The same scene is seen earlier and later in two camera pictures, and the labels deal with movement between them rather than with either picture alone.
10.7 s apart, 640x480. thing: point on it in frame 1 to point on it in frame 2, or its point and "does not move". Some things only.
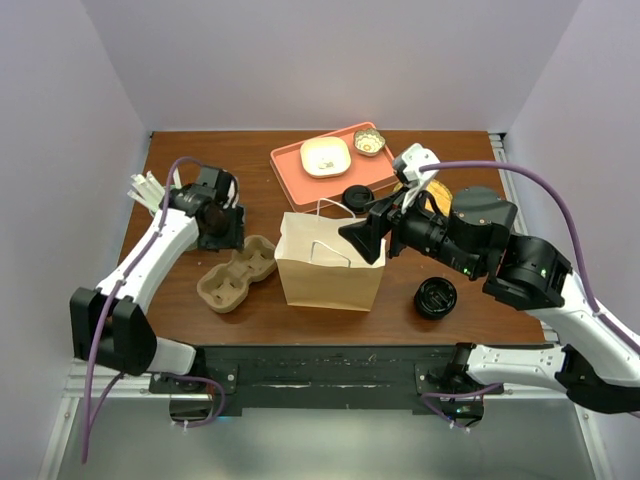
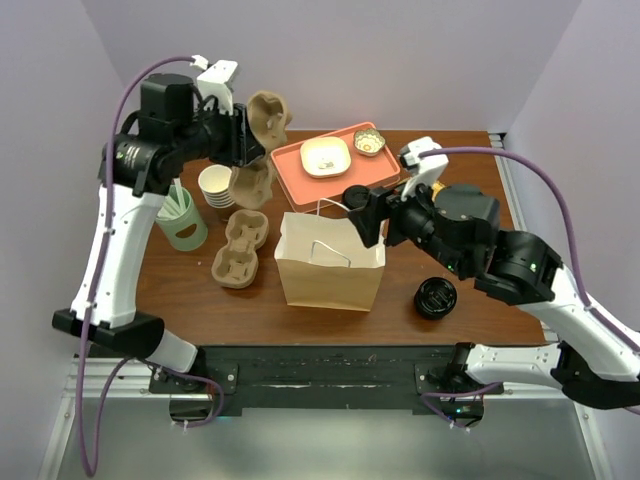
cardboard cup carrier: [224, 286] to [251, 186]
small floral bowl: [368, 142] does not move
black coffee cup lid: [357, 196] does not move
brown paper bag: [320, 268] does not move
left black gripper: [234, 239] to [244, 146]
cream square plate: [325, 156] does not move
